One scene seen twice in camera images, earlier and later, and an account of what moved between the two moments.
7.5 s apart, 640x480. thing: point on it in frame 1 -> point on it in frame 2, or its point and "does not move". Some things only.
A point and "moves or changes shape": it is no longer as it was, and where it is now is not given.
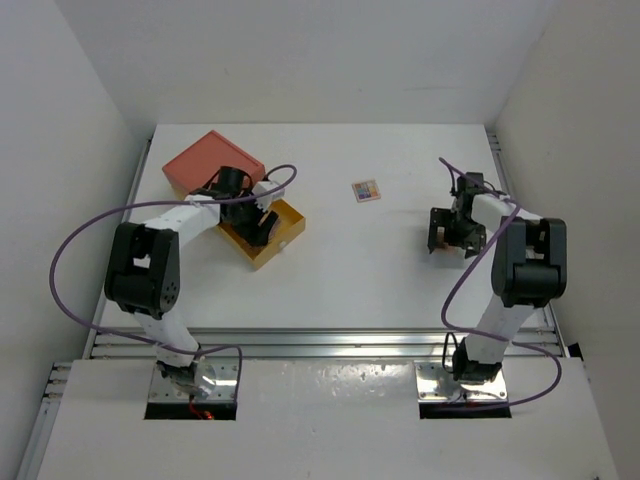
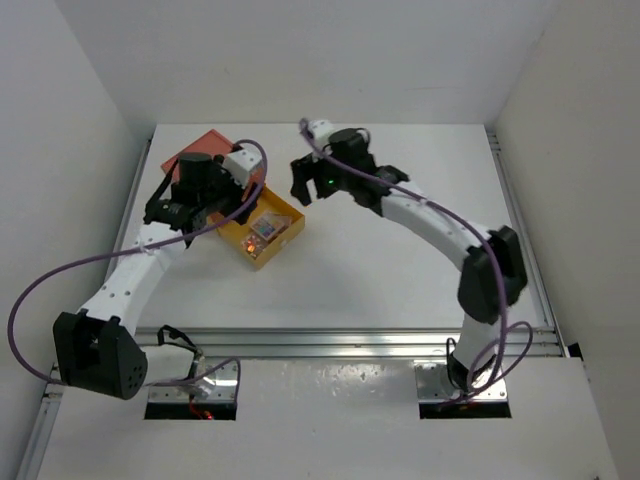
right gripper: (476, 242) -> (309, 168)
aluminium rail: (304, 345) does not move
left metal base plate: (217, 375) does not move
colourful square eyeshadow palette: (366, 191) moves or changes shape
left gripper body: (245, 218) -> (228, 195)
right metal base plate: (435, 383) does not move
